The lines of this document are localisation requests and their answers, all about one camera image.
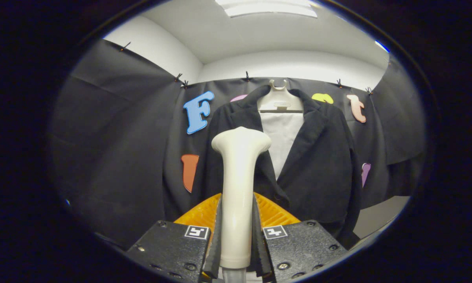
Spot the row of black cloth clips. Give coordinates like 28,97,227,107
120,41,374,96

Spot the white garment steamer handle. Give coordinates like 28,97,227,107
211,126,272,270

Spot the black suit jacket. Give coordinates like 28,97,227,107
200,85,364,250

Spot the black backdrop cloth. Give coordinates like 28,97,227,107
49,39,427,250

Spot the white clothes hanger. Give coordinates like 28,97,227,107
257,79,304,114

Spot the grey cabinet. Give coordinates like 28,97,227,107
352,196,410,246

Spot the white shirt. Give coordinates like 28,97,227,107
258,112,304,179

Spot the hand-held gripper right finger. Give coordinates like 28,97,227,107
253,192,348,283

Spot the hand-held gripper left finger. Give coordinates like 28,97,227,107
126,192,222,283

